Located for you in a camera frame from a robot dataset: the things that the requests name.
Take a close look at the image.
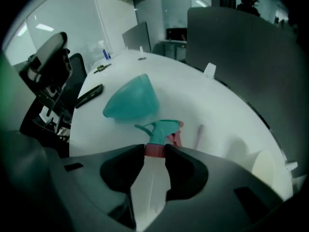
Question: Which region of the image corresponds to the teal spray bottle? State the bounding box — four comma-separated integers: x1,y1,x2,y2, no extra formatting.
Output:
102,73,160,125

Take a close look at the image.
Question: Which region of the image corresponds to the black office chair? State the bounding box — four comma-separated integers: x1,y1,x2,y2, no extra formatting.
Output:
63,53,88,113

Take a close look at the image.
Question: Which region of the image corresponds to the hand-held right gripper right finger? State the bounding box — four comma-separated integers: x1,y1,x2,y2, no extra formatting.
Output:
144,143,284,232

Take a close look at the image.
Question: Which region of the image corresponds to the small olive black tool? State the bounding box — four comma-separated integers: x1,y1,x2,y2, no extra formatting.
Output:
93,63,112,75

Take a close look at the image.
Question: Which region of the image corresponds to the small grey desk partition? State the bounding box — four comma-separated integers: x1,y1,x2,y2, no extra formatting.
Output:
121,21,152,53

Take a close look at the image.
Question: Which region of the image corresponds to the black flat case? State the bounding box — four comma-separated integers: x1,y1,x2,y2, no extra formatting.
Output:
75,83,105,109

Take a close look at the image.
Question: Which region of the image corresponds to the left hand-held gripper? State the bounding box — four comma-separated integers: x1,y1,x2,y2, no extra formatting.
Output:
18,31,74,140

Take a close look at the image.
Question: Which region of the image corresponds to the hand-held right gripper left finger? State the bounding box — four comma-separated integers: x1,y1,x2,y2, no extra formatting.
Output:
44,143,146,230

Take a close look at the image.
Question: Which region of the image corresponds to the dark monitor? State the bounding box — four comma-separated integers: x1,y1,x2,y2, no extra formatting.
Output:
166,27,188,42

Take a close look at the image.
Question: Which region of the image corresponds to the pale pink stick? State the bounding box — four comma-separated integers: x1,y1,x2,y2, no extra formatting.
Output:
195,124,205,150

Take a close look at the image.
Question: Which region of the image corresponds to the large grey desk partition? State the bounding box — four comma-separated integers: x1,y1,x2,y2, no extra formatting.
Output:
185,6,305,178

